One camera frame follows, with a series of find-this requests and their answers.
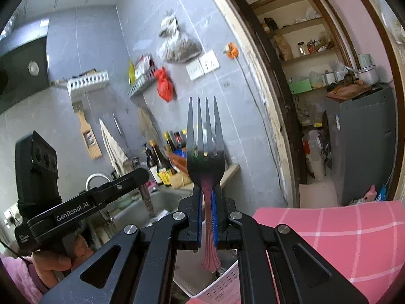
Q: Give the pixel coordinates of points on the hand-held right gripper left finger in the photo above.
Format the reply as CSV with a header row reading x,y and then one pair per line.
x,y
198,218

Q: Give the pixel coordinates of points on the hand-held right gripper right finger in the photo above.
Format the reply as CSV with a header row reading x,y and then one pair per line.
x,y
215,221

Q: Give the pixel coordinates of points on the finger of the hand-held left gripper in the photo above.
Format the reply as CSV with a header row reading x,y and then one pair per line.
x,y
123,182

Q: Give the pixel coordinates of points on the metal fork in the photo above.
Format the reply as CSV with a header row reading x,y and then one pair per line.
x,y
205,164

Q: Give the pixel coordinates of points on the white plastic utensil basket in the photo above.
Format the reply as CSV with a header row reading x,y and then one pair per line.
x,y
221,286

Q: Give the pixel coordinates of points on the person's left forearm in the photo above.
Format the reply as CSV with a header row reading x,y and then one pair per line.
x,y
17,278

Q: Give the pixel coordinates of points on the person's left hand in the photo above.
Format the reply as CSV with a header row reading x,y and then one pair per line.
x,y
52,262

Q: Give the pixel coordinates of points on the chrome faucet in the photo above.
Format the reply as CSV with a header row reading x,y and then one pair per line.
x,y
96,177

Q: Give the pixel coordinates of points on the beige hanging towel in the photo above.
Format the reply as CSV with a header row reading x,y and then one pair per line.
x,y
112,148

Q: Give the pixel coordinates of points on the dark sauce bottle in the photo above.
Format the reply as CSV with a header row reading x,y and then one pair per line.
x,y
158,161

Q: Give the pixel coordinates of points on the steel kitchen sink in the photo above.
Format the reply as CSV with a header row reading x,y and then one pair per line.
x,y
161,202

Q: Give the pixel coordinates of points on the brown paper bag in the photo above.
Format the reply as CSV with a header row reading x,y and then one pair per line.
x,y
182,180

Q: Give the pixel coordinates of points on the hanging metal tongs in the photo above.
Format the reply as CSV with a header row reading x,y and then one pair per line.
x,y
120,129

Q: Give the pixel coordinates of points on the wooden grater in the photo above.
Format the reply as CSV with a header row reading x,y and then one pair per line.
x,y
88,136

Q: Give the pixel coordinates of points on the red plastic bag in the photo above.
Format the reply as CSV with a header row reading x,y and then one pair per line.
x,y
164,85

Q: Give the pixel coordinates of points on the black range hood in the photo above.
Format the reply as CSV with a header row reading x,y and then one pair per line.
x,y
22,69

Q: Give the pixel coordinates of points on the yellow packet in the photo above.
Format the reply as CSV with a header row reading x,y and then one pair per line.
x,y
131,71

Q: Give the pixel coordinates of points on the pink checked tablecloth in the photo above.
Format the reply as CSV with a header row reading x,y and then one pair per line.
x,y
332,243

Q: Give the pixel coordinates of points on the red white packet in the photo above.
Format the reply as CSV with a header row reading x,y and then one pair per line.
x,y
145,65

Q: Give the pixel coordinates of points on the clear plastic bag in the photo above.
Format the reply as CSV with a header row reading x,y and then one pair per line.
x,y
178,44

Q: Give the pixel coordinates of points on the green box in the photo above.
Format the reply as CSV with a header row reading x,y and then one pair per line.
x,y
300,87

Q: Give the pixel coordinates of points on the wooden cutting board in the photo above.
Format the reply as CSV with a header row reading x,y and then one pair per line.
x,y
348,92

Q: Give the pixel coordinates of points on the wooden storage shelf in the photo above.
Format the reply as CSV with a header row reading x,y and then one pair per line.
x,y
303,53

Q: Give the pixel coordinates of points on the glass jar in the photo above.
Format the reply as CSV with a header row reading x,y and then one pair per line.
x,y
301,48

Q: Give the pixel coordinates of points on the white enamel pot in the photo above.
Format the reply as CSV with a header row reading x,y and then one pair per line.
x,y
365,74

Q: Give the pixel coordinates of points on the metal wall shelf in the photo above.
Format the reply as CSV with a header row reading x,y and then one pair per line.
x,y
142,84

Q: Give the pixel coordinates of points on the white wall rack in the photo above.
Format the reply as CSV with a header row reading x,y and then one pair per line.
x,y
88,82

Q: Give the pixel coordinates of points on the white wall switch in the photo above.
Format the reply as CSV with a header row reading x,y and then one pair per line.
x,y
194,69

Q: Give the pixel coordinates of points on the brown wooden door frame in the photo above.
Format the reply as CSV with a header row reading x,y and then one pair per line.
x,y
278,101

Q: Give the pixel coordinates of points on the white wall socket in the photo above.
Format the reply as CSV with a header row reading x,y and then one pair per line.
x,y
209,60

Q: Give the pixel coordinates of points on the orange wall hook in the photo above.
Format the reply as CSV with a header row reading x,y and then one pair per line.
x,y
232,50

